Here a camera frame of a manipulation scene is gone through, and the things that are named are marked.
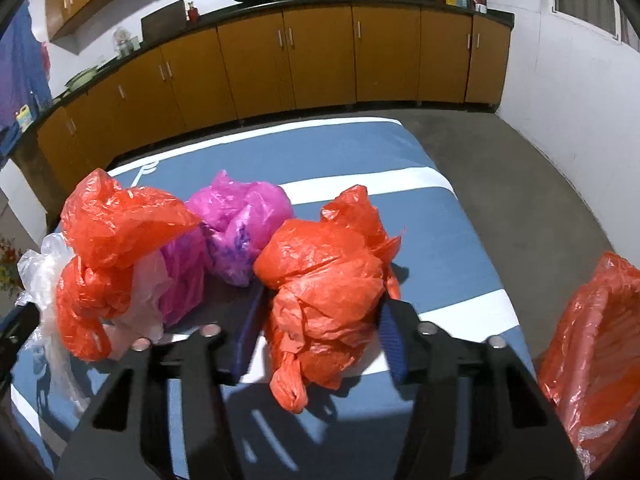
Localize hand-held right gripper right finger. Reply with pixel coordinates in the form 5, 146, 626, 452
379, 300, 586, 480

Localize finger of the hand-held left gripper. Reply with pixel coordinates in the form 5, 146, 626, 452
0, 302, 45, 361

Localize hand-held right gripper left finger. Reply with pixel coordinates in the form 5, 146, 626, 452
55, 285, 267, 480

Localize twisted orange plastic bag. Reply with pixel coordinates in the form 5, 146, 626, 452
253, 184, 405, 414

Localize orange-lined bin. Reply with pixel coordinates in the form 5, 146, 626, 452
536, 252, 640, 477

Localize flower sticker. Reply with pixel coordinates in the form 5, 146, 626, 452
0, 236, 19, 292

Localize crumpled orange plastic bag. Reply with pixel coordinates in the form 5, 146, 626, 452
61, 168, 203, 272
55, 255, 139, 362

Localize clear plastic bag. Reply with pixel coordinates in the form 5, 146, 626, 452
575, 417, 619, 467
17, 232, 167, 412

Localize pink plastic bag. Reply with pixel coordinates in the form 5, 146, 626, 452
160, 169, 295, 329

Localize blue white striped tablecloth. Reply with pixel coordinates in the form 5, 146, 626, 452
10, 116, 537, 480

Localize blue hanging cloth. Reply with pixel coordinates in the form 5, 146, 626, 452
0, 10, 54, 161

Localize green basin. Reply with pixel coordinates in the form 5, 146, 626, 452
64, 67, 99, 92

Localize wooden lower cabinets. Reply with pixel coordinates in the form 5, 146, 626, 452
36, 2, 514, 196

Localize glass jar with clear bag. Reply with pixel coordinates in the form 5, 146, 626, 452
112, 26, 141, 57

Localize brown cutting board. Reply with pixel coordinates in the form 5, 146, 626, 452
140, 0, 187, 44

